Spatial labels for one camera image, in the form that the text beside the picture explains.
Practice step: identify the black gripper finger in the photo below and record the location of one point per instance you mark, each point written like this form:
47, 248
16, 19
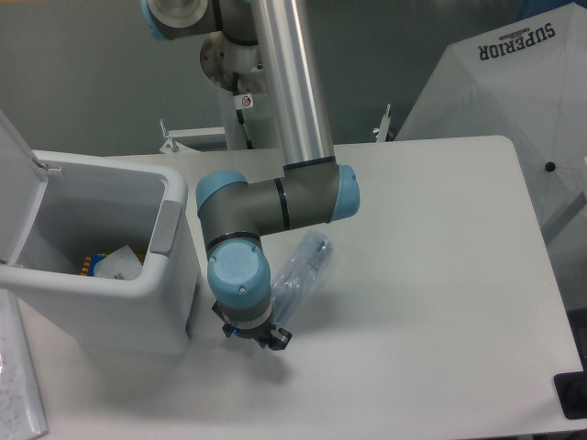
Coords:
275, 339
227, 328

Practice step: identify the white metal base bracket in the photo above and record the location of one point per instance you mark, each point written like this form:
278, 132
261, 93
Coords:
215, 137

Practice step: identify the clear plastic water bottle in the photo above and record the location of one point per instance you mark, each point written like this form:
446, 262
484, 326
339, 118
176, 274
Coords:
301, 275

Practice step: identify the white umbrella with lettering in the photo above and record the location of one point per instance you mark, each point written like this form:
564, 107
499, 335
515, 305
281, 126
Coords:
526, 82

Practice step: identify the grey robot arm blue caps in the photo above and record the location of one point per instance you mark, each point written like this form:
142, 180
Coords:
235, 214

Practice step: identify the clear plastic wrapper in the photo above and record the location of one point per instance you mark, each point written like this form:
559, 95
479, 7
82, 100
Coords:
122, 264

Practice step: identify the blue yellow snack package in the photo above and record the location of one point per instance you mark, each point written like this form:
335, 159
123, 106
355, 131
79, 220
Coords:
91, 260

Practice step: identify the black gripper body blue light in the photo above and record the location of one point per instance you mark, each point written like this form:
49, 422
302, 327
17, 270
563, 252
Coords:
258, 329

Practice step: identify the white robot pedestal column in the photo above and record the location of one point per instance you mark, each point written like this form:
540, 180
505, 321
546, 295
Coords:
237, 73

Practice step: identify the white trash can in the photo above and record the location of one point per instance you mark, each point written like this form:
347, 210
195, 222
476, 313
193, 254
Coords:
100, 247

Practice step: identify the black device at edge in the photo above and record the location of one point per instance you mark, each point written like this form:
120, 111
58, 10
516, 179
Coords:
571, 389

